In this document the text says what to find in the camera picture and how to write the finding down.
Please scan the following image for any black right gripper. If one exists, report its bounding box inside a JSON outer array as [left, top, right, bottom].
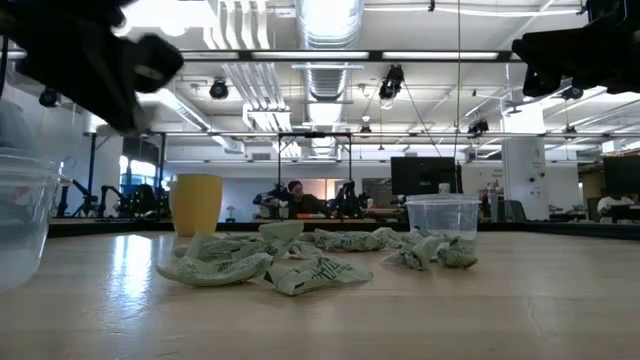
[[510, 0, 640, 97]]

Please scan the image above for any black cable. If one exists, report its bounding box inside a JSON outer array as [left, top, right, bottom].
[[0, 34, 9, 99]]

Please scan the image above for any small clear plastic container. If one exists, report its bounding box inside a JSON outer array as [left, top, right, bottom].
[[404, 193, 482, 256]]

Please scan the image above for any black computer monitor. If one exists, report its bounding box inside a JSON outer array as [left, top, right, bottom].
[[390, 156, 464, 197], [602, 154, 640, 197]]

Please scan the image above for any black table frame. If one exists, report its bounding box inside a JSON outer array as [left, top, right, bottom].
[[47, 218, 640, 240]]

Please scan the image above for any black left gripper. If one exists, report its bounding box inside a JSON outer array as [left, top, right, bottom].
[[0, 0, 185, 134]]

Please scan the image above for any distant black rig frame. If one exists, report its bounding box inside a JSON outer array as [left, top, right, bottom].
[[277, 131, 353, 221], [87, 130, 169, 220]]

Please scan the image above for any silver ventilation duct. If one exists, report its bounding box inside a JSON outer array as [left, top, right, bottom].
[[294, 0, 365, 159]]

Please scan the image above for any thin hanging cord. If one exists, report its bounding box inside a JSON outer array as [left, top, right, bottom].
[[455, 0, 462, 194]]

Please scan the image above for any yellow cup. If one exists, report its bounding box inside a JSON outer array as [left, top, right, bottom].
[[168, 173, 225, 238]]

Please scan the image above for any person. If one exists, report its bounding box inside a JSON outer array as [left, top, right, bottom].
[[287, 179, 329, 220], [597, 192, 640, 224]]

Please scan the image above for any clear plastic bowl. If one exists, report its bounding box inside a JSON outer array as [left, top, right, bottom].
[[0, 147, 74, 294]]

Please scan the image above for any white building pillar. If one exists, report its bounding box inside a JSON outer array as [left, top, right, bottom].
[[501, 107, 550, 222]]

